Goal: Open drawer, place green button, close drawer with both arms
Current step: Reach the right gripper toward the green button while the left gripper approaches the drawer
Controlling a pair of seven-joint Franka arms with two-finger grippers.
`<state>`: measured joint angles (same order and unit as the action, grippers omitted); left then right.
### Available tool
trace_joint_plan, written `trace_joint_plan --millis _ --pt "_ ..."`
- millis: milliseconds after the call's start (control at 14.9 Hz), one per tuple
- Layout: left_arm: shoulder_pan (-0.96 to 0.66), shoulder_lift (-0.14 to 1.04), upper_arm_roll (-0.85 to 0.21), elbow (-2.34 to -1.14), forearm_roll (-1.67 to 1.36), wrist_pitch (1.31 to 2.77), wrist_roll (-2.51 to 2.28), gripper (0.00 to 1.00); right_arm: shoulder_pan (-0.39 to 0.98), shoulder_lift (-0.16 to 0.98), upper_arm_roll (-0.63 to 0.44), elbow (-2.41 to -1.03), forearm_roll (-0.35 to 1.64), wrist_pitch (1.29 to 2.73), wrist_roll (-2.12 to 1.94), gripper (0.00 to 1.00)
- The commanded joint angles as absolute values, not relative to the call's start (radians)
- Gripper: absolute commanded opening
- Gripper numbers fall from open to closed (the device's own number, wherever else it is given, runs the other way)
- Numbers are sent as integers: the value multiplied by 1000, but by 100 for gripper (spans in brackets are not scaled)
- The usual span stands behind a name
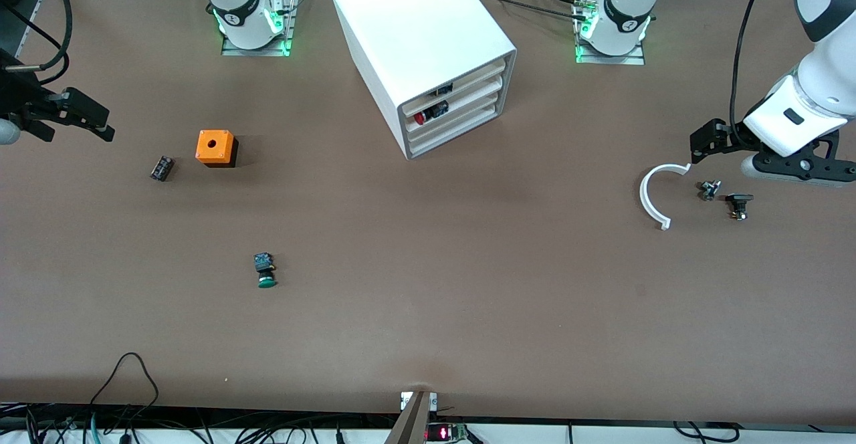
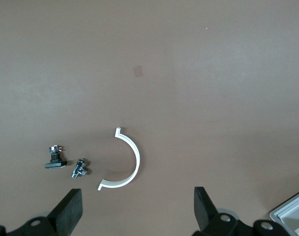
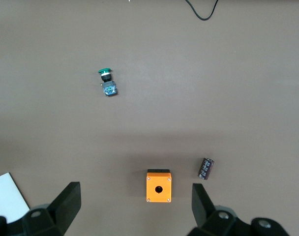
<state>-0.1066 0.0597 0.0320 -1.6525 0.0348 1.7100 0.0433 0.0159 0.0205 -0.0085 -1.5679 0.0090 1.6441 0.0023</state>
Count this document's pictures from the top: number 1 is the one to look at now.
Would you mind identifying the green push button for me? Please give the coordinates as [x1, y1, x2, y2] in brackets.
[253, 251, 278, 289]

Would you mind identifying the orange button box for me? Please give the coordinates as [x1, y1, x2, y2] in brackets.
[195, 130, 239, 168]

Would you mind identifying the red push button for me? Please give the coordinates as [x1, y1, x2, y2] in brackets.
[413, 100, 449, 126]

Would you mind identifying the white curved plastic piece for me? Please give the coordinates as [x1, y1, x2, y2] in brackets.
[639, 163, 692, 231]

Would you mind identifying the small device with red light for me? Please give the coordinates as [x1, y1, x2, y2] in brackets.
[426, 423, 469, 442]

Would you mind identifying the small black switch component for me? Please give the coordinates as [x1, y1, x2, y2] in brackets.
[726, 193, 754, 221]

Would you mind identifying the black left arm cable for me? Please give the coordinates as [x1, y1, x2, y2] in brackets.
[729, 0, 780, 144]

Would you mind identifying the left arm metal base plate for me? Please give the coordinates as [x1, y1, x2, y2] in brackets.
[574, 0, 646, 66]

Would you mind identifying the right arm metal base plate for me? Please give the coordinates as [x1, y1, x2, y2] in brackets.
[221, 0, 295, 58]

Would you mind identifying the thin black looped cable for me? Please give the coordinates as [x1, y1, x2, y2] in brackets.
[90, 352, 159, 408]

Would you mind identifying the black coiled cable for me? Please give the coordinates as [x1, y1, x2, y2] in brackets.
[672, 421, 740, 443]

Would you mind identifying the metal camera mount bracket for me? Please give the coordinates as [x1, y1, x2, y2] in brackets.
[385, 391, 439, 444]

